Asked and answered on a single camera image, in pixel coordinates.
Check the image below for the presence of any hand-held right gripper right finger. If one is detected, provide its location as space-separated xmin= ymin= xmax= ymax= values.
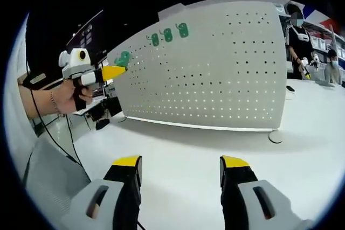
xmin=219 ymin=155 xmax=315 ymax=230

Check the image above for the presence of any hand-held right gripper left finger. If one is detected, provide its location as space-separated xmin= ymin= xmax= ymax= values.
xmin=68 ymin=155 xmax=143 ymax=230

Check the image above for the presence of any green hook assembly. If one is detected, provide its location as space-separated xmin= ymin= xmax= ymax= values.
xmin=159 ymin=27 xmax=173 ymax=43
xmin=146 ymin=33 xmax=160 ymax=47
xmin=175 ymin=22 xmax=189 ymax=38
xmin=112 ymin=51 xmax=130 ymax=69

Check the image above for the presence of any white perforated mounting plate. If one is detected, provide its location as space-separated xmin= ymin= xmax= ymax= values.
xmin=107 ymin=0 xmax=288 ymax=144

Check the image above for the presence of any person's left hand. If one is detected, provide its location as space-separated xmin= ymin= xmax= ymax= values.
xmin=57 ymin=78 xmax=94 ymax=115

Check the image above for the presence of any black computer tower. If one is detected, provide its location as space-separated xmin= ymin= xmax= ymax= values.
xmin=107 ymin=97 xmax=122 ymax=117

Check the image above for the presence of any black computer mouse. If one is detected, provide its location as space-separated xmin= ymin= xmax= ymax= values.
xmin=95 ymin=118 xmax=111 ymax=131

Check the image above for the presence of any white partition panel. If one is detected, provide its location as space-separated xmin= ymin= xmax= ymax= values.
xmin=157 ymin=0 xmax=280 ymax=21

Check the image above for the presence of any metal storage shelf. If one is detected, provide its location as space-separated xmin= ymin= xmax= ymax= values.
xmin=274 ymin=2 xmax=345 ymax=61

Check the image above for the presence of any large black wall screen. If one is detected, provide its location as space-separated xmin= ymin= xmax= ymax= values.
xmin=66 ymin=10 xmax=105 ymax=53

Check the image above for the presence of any beaded wrist bracelet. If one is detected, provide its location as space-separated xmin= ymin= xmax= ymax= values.
xmin=50 ymin=91 xmax=60 ymax=115

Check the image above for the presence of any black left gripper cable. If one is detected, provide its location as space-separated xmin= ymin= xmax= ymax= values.
xmin=26 ymin=60 xmax=86 ymax=171

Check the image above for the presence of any red blue wall banner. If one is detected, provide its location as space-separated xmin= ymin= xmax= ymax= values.
xmin=303 ymin=3 xmax=337 ymax=26

